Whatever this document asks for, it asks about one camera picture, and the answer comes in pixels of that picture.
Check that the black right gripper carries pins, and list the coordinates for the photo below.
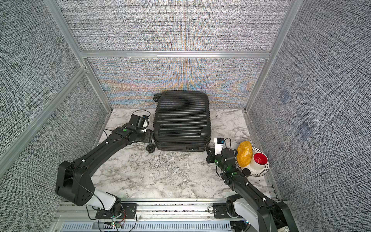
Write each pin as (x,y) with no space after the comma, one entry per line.
(210,154)

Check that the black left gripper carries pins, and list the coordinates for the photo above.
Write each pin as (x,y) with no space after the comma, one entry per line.
(149,134)

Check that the black ribbed hard-shell suitcase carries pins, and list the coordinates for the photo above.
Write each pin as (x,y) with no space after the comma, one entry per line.
(182,121)

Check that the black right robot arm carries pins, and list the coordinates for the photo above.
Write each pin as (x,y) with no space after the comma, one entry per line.
(258,210)

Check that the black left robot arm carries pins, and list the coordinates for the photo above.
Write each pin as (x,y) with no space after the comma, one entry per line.
(74,182)

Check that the yellow mesh-wrapped bread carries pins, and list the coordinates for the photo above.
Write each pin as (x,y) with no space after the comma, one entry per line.
(245,153)

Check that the black-capped small bottle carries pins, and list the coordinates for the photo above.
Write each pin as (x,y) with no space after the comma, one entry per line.
(246,172)

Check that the white patterned plate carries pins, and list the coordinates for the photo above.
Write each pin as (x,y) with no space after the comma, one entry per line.
(254,173)

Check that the red and white cup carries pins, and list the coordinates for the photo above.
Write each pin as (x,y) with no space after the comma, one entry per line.
(259,162)

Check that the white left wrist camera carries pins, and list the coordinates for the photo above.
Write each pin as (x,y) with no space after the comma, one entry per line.
(143,122)

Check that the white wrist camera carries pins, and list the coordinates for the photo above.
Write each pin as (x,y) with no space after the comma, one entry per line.
(143,122)
(218,145)

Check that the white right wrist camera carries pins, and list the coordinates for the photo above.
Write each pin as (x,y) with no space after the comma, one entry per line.
(218,145)

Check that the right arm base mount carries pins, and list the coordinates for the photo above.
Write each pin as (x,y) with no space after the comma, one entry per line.
(224,210)

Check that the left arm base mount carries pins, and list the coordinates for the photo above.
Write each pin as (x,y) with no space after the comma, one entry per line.
(126,210)

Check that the aluminium front rail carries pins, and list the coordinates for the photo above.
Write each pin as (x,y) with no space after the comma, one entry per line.
(152,215)

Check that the aluminium cage frame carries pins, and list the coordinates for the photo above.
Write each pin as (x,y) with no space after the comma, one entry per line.
(8,158)

